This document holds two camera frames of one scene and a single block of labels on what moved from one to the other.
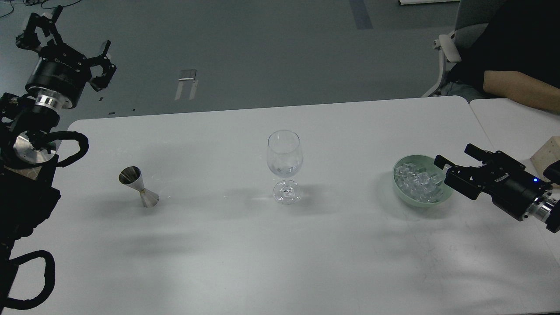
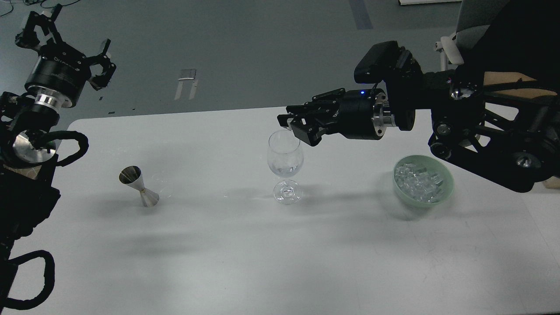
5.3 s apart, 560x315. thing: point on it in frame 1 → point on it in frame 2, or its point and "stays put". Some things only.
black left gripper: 60,68 stays put
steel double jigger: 131,176 stays put
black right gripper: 514,190 → 363,114
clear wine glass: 285,156 stays put
